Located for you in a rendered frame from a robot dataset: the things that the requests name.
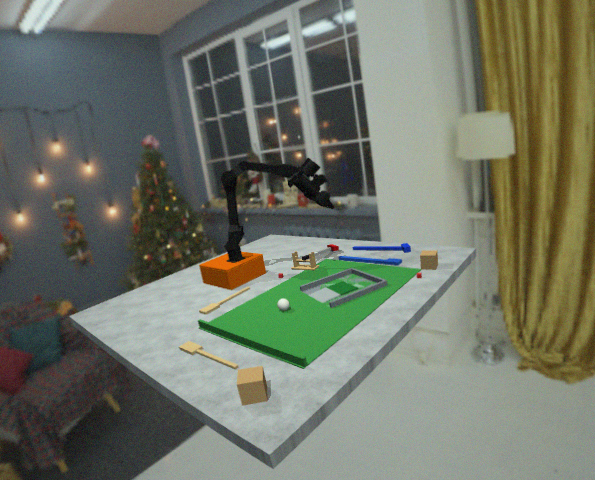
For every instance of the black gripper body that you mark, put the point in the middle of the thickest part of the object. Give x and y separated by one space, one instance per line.
310 191

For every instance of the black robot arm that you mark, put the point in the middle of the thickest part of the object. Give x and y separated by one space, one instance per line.
229 181

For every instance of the white golf ball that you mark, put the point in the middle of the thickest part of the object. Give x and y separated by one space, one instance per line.
283 304

